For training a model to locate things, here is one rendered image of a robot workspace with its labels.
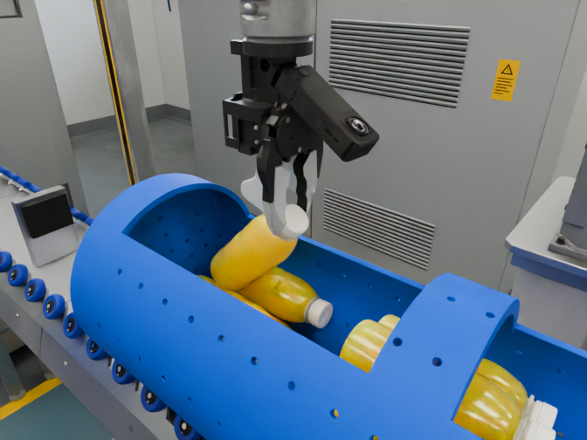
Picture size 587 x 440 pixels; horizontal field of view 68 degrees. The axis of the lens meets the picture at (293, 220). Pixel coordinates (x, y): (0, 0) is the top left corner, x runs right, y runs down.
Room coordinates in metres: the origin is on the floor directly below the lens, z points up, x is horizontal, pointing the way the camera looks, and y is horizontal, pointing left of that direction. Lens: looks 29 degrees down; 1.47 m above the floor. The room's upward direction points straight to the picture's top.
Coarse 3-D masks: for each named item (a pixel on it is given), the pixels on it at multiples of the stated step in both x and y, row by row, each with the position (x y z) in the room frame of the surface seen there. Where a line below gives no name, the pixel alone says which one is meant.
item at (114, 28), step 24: (96, 0) 1.16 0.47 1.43; (120, 0) 1.16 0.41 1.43; (120, 24) 1.16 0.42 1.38; (120, 48) 1.15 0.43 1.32; (120, 72) 1.14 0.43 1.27; (120, 96) 1.14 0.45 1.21; (120, 120) 1.16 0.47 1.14; (144, 120) 1.17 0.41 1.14; (144, 144) 1.16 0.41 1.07; (144, 168) 1.15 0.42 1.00
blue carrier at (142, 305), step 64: (128, 192) 0.52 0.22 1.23; (192, 192) 0.60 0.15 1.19; (128, 256) 0.42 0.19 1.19; (192, 256) 0.59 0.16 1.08; (320, 256) 0.53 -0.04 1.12; (128, 320) 0.37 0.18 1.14; (192, 320) 0.33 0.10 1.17; (256, 320) 0.30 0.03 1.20; (448, 320) 0.27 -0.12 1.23; (512, 320) 0.34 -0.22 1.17; (192, 384) 0.29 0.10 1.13; (256, 384) 0.26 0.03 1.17; (320, 384) 0.24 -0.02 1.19; (384, 384) 0.23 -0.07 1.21; (448, 384) 0.22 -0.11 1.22; (576, 384) 0.32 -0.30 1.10
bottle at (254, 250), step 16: (256, 224) 0.47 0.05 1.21; (240, 240) 0.48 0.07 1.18; (256, 240) 0.46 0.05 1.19; (272, 240) 0.45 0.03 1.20; (288, 240) 0.45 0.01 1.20; (224, 256) 0.50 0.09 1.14; (240, 256) 0.47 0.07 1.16; (256, 256) 0.46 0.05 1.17; (272, 256) 0.45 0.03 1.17; (288, 256) 0.47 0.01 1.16; (224, 272) 0.49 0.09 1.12; (240, 272) 0.48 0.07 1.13; (256, 272) 0.47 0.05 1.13; (240, 288) 0.50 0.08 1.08
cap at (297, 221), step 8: (288, 208) 0.46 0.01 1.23; (296, 208) 0.47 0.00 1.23; (288, 216) 0.45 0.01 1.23; (296, 216) 0.46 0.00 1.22; (304, 216) 0.47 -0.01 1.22; (288, 224) 0.44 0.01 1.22; (296, 224) 0.45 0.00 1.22; (304, 224) 0.46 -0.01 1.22; (280, 232) 0.45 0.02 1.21; (288, 232) 0.44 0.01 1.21; (296, 232) 0.44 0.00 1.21
